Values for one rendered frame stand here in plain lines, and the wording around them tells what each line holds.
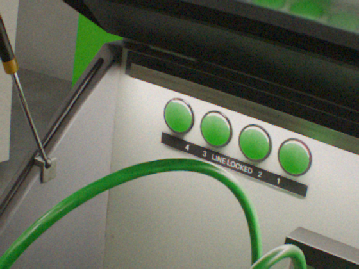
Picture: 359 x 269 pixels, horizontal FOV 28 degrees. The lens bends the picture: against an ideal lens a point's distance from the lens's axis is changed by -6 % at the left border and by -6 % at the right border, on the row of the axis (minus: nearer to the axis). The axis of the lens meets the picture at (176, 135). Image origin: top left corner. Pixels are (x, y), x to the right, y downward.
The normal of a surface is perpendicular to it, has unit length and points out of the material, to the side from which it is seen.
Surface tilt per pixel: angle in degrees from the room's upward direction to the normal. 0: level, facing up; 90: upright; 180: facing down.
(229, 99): 90
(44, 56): 90
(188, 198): 90
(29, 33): 90
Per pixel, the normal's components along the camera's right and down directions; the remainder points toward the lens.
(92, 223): 0.81, 0.30
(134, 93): -0.57, 0.23
